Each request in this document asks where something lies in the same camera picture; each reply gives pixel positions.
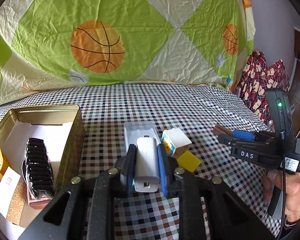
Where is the brown wooden harmonica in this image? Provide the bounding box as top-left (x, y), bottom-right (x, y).
top-left (212, 124), bottom-right (233, 136)

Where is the yellow cube box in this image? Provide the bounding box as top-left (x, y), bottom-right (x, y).
top-left (177, 151), bottom-right (201, 173)

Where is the white power bank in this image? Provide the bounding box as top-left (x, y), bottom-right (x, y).
top-left (134, 137), bottom-right (160, 193)

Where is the black ribbed hair clip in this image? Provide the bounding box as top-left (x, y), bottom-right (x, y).
top-left (23, 138), bottom-right (55, 202)

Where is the white and brown cardboard box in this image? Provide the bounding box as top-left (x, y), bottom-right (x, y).
top-left (0, 167), bottom-right (27, 225)

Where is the right hand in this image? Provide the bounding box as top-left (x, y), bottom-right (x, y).
top-left (262, 169), bottom-right (300, 224)

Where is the white cube with cartoon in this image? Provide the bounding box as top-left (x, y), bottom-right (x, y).
top-left (161, 128), bottom-right (192, 159)

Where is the clear plastic case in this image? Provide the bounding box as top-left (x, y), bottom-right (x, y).
top-left (123, 121), bottom-right (161, 152)

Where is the checkered tablecloth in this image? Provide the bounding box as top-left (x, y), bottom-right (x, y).
top-left (0, 83), bottom-right (278, 240)

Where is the red plaid bear cloth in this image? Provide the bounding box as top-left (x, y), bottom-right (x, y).
top-left (237, 50), bottom-right (290, 124)

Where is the gold metal tin box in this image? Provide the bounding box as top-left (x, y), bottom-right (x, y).
top-left (0, 104), bottom-right (87, 230)

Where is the green basketball bed sheet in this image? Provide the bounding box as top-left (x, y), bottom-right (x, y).
top-left (0, 0), bottom-right (255, 105)

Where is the black camera module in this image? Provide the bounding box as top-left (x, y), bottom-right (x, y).
top-left (265, 88), bottom-right (293, 140)

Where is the black cable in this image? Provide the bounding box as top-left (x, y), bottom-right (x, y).
top-left (276, 129), bottom-right (288, 240)

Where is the copper picture frame box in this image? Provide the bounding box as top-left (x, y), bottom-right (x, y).
top-left (25, 153), bottom-right (55, 207)

